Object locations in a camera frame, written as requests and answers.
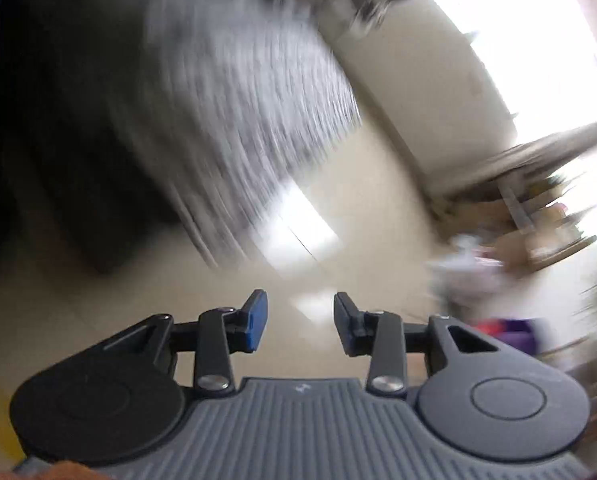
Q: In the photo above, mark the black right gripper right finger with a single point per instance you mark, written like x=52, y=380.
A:
x=471, y=390

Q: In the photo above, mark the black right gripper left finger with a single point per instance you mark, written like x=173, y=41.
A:
x=126, y=395

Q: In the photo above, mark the cardboard boxes pile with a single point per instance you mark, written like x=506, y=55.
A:
x=501, y=230

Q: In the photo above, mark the grey white patterned bedspread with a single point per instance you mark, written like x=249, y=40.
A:
x=228, y=102

